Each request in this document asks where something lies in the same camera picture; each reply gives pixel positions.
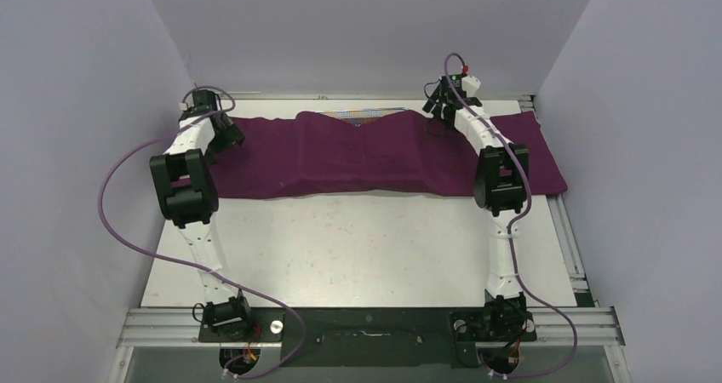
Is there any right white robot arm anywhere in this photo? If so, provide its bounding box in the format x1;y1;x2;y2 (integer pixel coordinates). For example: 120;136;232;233
422;73;535;343

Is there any purple cloth wrap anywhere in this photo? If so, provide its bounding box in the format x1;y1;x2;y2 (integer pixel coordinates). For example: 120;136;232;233
205;109;569;200

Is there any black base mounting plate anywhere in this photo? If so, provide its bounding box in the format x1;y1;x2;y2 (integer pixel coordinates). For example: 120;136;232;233
198;307;537;369

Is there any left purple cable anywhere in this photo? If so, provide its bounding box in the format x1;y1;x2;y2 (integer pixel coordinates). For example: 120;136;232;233
97;86;308;381

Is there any aluminium frame rail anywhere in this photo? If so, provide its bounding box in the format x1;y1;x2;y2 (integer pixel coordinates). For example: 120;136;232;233
117;307;625;348

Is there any wire mesh instrument tray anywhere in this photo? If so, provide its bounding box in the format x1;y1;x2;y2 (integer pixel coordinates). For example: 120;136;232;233
318;107;407;127

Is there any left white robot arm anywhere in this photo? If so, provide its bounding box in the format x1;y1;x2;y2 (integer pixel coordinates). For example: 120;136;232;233
149;86;254;340

